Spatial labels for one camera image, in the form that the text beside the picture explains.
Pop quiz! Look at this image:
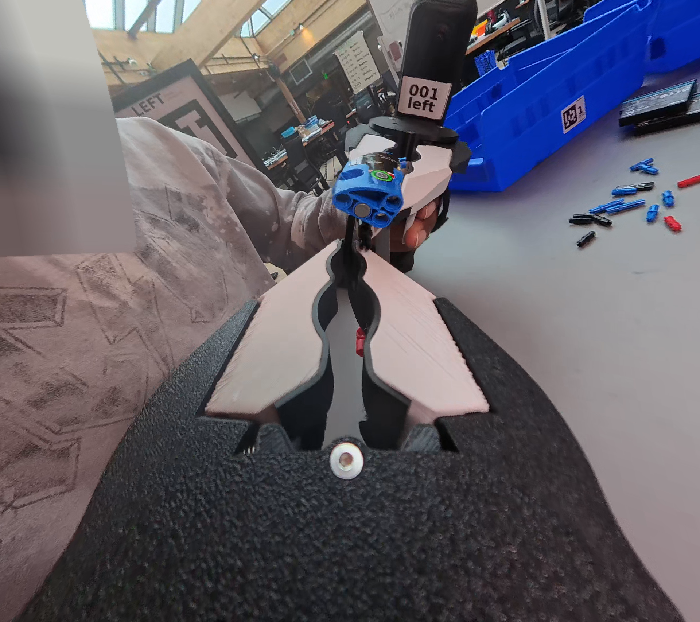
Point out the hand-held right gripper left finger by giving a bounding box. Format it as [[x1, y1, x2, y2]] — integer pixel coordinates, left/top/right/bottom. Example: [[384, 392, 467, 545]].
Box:
[[205, 241, 344, 420]]

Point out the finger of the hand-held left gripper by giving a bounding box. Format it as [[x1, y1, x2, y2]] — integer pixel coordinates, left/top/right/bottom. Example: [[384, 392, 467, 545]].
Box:
[[349, 135, 410, 166], [401, 147, 455, 245]]

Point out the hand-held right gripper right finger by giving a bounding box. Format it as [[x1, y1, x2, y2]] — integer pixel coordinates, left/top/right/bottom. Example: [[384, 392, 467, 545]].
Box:
[[358, 245, 490, 425]]

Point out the blue connector piece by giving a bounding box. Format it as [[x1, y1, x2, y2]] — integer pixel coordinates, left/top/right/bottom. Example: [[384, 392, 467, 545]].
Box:
[[332, 162, 410, 228]]

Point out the person's left forearm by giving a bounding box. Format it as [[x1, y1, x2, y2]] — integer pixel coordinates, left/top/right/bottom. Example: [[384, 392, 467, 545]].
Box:
[[116, 116, 351, 275]]

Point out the grey desk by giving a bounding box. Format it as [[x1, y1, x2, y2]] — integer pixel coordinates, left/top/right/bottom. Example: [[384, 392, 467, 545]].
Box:
[[323, 67, 700, 620]]

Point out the person's left hand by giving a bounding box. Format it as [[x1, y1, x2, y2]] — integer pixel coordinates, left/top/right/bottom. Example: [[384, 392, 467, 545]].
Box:
[[406, 198, 445, 253]]

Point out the cluttered work table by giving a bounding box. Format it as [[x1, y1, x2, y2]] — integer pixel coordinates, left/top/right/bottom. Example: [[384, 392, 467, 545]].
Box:
[[261, 116, 351, 191]]

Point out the paper flipchart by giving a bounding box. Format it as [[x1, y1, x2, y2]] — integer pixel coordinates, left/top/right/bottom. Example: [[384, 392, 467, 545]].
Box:
[[334, 30, 382, 93]]

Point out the blue bin with square tag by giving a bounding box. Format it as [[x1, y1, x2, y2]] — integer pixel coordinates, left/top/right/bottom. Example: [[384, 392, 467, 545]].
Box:
[[444, 0, 654, 193]]

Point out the person's grey patterned sweatshirt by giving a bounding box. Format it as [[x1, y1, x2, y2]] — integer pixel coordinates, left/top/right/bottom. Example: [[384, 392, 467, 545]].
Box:
[[0, 250, 277, 622]]

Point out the scatter of small connector pins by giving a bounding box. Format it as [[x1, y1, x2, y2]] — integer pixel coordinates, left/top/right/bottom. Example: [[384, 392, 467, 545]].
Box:
[[569, 157, 700, 250]]

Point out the framed black white marker sign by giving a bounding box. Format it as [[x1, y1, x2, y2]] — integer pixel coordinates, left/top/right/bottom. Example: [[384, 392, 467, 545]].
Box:
[[112, 59, 258, 174]]

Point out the black battery pack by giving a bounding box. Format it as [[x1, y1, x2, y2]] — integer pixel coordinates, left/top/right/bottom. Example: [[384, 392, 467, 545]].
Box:
[[619, 81, 698, 128], [634, 105, 700, 137]]

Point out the blue storage bin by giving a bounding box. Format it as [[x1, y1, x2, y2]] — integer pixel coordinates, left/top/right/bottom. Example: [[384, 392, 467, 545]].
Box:
[[582, 0, 700, 76]]

